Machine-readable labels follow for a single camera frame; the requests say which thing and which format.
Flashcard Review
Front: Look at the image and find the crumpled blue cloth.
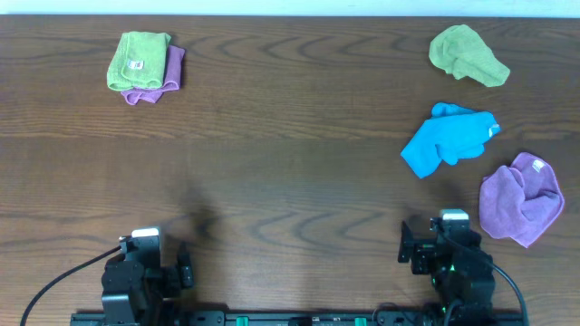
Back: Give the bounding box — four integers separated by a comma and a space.
401, 102, 501, 178

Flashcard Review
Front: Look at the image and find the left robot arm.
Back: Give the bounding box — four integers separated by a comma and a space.
101, 235, 194, 325

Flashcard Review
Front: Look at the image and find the folded purple cloth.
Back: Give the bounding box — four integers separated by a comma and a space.
121, 45, 185, 105

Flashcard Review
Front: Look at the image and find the crumpled green cloth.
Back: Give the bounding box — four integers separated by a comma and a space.
429, 24, 510, 87

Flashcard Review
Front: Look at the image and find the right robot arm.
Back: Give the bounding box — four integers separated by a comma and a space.
398, 216, 495, 325

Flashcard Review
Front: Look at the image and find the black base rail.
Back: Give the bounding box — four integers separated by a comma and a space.
69, 310, 524, 326

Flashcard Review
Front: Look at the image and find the folded green cloth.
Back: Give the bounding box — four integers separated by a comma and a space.
106, 31, 171, 91

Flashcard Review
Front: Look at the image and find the purple microfiber cloth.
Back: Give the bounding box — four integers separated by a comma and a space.
478, 152, 565, 248

